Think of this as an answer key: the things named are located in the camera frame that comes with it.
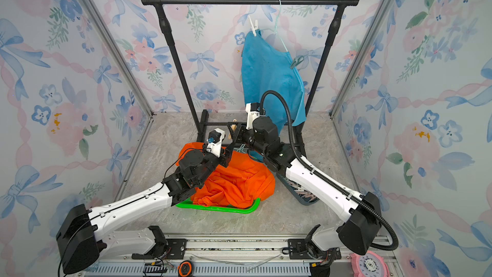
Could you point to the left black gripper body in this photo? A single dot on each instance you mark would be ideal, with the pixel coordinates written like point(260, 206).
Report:
point(224, 159)

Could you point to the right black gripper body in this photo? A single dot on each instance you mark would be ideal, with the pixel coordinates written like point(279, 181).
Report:
point(246, 135)

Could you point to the beige clothespin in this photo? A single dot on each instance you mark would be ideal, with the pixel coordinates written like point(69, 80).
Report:
point(230, 134)

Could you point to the orange t-shirt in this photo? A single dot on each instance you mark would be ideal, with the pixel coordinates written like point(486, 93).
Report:
point(238, 185)

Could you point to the teal t-shirt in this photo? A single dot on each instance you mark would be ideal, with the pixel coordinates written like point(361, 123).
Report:
point(264, 68)

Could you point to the dark teal clothespin bin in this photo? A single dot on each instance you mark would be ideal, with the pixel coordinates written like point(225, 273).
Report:
point(303, 196)

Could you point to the teal clothespin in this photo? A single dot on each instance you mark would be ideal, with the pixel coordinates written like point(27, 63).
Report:
point(297, 61)

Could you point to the white clothespin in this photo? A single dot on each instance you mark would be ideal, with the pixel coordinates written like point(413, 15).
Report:
point(254, 25)

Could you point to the light teal wire hanger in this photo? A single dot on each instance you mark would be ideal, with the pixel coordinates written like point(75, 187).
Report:
point(271, 34)

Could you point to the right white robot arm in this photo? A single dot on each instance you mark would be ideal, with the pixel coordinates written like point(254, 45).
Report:
point(359, 216)

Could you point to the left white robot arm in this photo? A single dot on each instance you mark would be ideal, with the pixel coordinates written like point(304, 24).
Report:
point(80, 236)

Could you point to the green plastic tray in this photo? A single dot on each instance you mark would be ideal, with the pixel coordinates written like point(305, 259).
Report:
point(188, 204)

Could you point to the black clothes rack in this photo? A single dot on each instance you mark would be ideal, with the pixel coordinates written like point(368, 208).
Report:
point(202, 122)

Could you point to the pink round object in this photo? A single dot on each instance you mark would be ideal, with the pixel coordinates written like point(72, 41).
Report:
point(369, 265)

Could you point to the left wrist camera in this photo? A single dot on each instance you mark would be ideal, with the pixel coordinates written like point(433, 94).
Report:
point(215, 140)

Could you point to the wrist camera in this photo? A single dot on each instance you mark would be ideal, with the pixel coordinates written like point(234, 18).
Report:
point(215, 140)
point(253, 113)

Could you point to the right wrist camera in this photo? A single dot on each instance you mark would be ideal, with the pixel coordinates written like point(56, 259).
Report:
point(253, 113)

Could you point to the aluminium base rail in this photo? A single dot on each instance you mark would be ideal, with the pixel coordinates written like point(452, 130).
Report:
point(234, 255)

